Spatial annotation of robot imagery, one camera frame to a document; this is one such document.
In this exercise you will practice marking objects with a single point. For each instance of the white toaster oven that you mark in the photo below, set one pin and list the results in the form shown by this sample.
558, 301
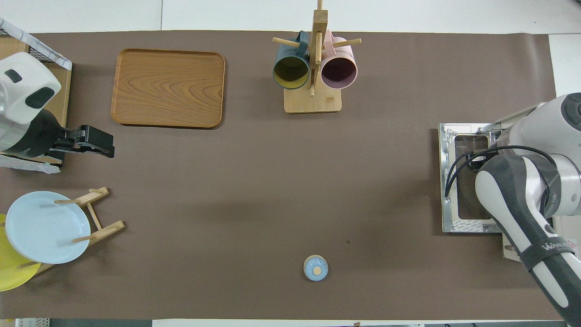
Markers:
447, 181

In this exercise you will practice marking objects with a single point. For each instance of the wooden mug tree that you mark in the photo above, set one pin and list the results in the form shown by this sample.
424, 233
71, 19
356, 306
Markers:
313, 102

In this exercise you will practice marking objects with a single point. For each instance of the wooden plate rack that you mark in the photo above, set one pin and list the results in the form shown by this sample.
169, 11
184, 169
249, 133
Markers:
106, 230

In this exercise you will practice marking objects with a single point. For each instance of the dark blue mug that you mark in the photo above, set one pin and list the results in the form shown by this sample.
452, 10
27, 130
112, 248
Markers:
290, 72

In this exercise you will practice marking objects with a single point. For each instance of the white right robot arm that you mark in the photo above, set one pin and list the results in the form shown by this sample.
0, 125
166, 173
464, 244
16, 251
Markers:
535, 200

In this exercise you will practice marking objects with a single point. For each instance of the yellow plate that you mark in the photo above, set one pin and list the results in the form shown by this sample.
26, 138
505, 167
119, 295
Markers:
11, 272

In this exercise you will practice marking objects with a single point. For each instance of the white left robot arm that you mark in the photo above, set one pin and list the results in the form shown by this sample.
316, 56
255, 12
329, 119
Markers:
22, 95

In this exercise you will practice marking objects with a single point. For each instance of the pink mug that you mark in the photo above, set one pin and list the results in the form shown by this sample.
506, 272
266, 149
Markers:
339, 72

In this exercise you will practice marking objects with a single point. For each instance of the wooden serving tray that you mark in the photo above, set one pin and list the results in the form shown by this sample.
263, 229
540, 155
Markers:
168, 88

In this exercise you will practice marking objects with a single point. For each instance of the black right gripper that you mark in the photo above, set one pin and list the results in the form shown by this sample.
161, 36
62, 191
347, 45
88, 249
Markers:
483, 162

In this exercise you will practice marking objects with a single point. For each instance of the brown table mat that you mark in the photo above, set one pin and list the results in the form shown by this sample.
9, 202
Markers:
272, 181

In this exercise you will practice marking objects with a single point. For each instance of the light blue plate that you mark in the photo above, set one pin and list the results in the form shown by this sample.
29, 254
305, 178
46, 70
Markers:
45, 227

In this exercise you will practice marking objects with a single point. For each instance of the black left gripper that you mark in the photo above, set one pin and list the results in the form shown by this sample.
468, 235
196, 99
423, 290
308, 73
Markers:
70, 140

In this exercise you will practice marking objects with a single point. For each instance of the wooden crate shelf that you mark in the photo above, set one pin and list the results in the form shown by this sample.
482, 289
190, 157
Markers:
50, 52

